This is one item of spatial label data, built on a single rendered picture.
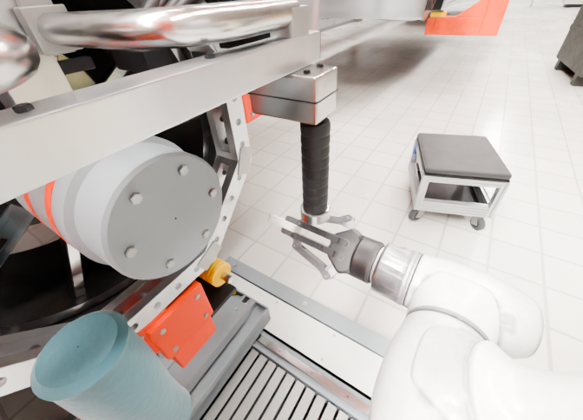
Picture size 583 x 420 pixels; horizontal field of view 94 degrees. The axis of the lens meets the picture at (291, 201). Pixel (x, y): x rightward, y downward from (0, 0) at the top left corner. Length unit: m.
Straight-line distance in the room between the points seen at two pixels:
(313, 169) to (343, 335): 0.79
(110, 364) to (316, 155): 0.31
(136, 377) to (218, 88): 0.32
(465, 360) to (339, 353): 0.72
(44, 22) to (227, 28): 0.16
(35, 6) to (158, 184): 0.18
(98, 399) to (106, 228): 0.20
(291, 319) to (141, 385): 0.72
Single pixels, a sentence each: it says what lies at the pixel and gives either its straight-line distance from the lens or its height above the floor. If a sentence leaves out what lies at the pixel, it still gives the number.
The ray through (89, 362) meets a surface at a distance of 0.37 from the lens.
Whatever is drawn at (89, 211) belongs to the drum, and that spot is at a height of 0.89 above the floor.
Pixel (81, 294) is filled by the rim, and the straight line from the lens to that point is 0.60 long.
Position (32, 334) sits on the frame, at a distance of 0.53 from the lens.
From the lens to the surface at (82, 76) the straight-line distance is 0.66.
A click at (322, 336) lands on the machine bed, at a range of 1.04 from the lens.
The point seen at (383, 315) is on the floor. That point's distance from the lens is 1.19.
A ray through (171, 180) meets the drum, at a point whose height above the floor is 0.89.
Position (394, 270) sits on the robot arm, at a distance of 0.45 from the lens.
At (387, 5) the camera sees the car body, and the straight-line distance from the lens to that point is 2.70.
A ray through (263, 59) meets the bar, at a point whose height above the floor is 0.97.
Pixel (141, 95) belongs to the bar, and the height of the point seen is 0.97.
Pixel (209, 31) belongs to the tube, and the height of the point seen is 1.00.
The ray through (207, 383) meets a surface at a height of 0.15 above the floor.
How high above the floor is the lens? 1.02
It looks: 39 degrees down
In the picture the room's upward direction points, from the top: 4 degrees counter-clockwise
